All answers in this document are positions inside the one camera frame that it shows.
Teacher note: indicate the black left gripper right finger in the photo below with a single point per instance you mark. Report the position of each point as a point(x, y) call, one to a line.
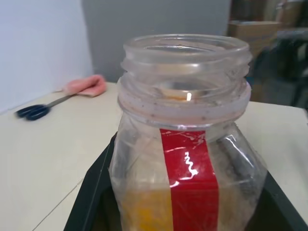
point(281, 211)

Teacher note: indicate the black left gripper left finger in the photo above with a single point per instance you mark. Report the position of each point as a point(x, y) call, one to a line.
point(96, 192)

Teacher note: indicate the clear juice bottle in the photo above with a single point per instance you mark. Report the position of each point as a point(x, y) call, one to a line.
point(183, 134)

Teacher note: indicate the pink folded cloth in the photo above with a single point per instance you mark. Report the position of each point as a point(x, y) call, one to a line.
point(87, 86)

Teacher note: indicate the dark blurred chair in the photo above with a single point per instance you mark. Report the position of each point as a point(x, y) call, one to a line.
point(286, 60)

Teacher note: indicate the brown cardboard box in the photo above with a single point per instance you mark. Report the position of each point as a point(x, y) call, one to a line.
point(252, 33)

